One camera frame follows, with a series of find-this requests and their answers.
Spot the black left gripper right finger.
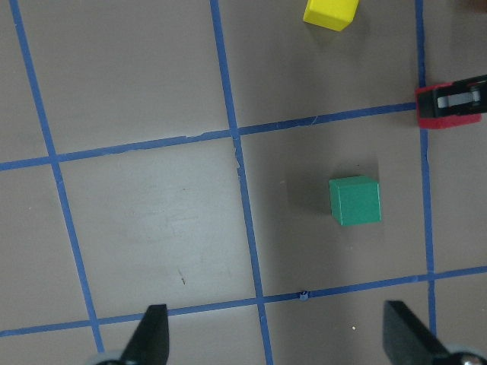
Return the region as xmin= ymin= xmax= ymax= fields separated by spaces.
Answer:
xmin=382 ymin=300 xmax=486 ymax=365

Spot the yellow wooden block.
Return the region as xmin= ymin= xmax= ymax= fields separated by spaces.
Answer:
xmin=303 ymin=0 xmax=359 ymax=31

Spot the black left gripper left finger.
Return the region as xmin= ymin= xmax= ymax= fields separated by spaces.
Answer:
xmin=87 ymin=304 xmax=169 ymax=365

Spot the red wooden block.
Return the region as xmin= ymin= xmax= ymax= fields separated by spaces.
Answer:
xmin=415 ymin=85 xmax=486 ymax=129

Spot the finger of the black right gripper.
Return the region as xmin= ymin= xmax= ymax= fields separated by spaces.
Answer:
xmin=434 ymin=75 xmax=486 ymax=90
xmin=435 ymin=107 xmax=487 ymax=117

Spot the green wooden block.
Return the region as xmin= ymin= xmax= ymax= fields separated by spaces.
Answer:
xmin=329 ymin=176 xmax=382 ymax=227

